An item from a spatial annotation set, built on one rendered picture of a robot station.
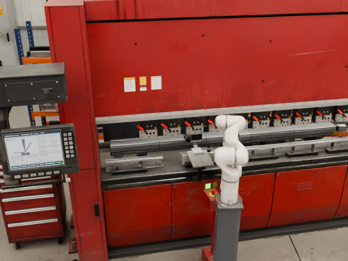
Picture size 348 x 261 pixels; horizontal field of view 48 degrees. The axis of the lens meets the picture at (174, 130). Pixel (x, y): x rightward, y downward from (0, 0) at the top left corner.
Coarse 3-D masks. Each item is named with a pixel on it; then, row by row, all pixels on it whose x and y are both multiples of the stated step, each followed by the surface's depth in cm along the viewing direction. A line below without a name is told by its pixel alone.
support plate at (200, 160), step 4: (188, 152) 347; (192, 152) 347; (204, 152) 347; (188, 156) 340; (192, 156) 340; (196, 156) 340; (200, 156) 340; (204, 156) 340; (208, 156) 340; (192, 160) 335; (196, 160) 335; (200, 160) 335; (204, 160) 335; (208, 160) 335; (192, 164) 328; (196, 164) 328; (200, 164) 328; (204, 164) 328; (208, 164) 328; (212, 164) 328
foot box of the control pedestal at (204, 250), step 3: (210, 246) 366; (204, 249) 363; (207, 249) 363; (210, 249) 363; (204, 252) 360; (207, 252) 359; (201, 255) 368; (204, 255) 360; (207, 255) 356; (201, 258) 367; (204, 258) 361; (207, 258) 353; (210, 258) 352
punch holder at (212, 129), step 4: (208, 116) 338; (212, 116) 335; (216, 116) 336; (212, 120) 337; (208, 124) 342; (208, 128) 343; (212, 128) 340; (216, 128) 341; (212, 132) 342; (216, 132) 342; (220, 132) 343
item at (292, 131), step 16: (272, 128) 394; (288, 128) 394; (304, 128) 394; (320, 128) 396; (336, 128) 400; (112, 144) 363; (128, 144) 363; (144, 144) 367; (160, 144) 369; (176, 144) 373; (192, 144) 376; (208, 144) 379
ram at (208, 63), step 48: (96, 48) 293; (144, 48) 299; (192, 48) 306; (240, 48) 314; (288, 48) 322; (336, 48) 330; (96, 96) 308; (144, 96) 316; (192, 96) 324; (240, 96) 332; (288, 96) 341; (336, 96) 351
